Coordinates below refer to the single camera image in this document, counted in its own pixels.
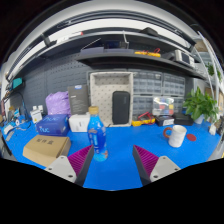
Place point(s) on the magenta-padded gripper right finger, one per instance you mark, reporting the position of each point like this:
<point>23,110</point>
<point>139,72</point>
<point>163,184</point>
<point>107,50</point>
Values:
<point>161,168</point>

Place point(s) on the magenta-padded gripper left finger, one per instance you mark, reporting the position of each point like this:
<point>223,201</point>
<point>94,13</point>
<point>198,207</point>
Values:
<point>63,168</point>

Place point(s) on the blue drink bottle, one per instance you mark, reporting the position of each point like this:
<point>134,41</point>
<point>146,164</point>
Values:
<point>97,140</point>

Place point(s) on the brown cardboard box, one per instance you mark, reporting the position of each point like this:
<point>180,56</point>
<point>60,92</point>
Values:
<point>45,148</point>

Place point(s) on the blue printed box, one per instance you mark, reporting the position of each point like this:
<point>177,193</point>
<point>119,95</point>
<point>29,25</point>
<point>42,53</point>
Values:
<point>51,125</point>

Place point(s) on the black box with white label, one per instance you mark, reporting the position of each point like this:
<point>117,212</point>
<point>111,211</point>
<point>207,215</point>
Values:
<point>164,120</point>

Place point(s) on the yellow multimeter with red leads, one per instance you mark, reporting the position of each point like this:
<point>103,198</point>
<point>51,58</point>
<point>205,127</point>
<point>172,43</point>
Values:
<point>143,121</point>

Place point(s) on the flat black box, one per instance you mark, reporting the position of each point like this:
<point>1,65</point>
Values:
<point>183,119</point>

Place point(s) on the white power adapter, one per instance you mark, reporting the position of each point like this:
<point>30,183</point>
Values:
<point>213,129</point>

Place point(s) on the wide grey drawer cabinet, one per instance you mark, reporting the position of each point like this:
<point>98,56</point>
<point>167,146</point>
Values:
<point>142,106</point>

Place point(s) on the purple plastic bag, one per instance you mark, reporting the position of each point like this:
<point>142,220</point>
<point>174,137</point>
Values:
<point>57,103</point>

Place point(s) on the dark grey product box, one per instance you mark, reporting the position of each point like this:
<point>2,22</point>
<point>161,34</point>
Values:
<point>78,99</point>

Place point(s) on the black zip case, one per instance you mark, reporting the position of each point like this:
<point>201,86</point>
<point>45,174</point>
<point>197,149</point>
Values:
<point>121,107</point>

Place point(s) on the green potted plant, white pot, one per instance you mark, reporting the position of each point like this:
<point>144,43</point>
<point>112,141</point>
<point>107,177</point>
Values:
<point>198,104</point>

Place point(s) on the white pegboard tray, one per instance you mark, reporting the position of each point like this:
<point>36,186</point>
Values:
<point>101,100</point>

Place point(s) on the grey small-parts drawer cabinet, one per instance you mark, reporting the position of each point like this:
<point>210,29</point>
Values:
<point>173,85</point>
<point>147,82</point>

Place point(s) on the small teal device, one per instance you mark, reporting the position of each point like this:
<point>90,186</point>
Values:
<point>17,83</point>

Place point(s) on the black shelf unit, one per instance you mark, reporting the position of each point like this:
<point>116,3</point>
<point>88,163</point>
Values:
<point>133,57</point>

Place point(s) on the white metal shelf rack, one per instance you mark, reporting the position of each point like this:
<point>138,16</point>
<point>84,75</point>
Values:
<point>213,56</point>

